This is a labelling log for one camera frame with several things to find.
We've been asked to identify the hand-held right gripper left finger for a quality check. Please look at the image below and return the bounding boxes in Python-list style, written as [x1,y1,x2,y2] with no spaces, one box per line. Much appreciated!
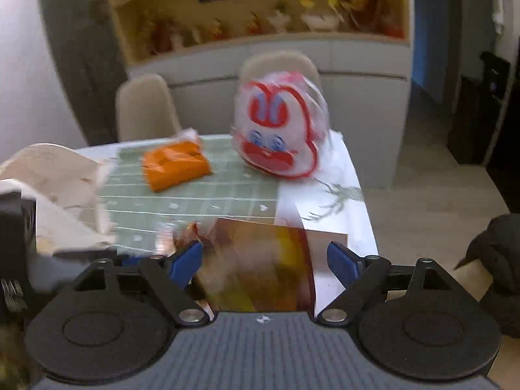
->
[71,240,212,328]

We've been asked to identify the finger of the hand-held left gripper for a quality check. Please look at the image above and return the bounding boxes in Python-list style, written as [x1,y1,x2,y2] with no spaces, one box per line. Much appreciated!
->
[116,253,147,269]

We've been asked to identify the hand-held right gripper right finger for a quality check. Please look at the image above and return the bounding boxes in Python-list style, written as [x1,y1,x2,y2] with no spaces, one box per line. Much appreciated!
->
[317,240,456,328]

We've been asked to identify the pink cardboard box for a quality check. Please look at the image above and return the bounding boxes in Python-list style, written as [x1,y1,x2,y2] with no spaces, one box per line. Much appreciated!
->
[195,217,351,319]

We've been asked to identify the orange tissue box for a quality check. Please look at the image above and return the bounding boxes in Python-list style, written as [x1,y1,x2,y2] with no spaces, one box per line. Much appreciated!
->
[141,129,213,193]

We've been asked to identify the red white rabbit bag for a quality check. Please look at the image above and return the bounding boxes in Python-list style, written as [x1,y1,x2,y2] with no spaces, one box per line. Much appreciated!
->
[231,71,331,179]

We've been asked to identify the grey sideboard with wooden shelf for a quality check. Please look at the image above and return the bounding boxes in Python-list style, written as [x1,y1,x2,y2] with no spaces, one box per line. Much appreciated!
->
[101,0,412,189]

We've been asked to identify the beige dining chair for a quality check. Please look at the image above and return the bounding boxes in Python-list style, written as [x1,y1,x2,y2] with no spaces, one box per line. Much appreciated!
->
[239,52,324,95]
[115,74,182,143]

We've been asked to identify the black jacket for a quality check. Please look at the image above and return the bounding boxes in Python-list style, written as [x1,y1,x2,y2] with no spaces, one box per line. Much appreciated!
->
[454,212,520,339]

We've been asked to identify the black floor appliance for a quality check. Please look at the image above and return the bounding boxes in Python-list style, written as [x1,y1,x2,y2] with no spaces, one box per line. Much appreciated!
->
[446,51,513,168]

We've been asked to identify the dark glass cabinet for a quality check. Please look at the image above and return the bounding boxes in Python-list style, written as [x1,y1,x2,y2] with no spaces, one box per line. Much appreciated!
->
[37,0,131,147]

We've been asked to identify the row of shelf figurines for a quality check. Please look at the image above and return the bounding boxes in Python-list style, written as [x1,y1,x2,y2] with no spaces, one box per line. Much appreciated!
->
[136,0,407,55]

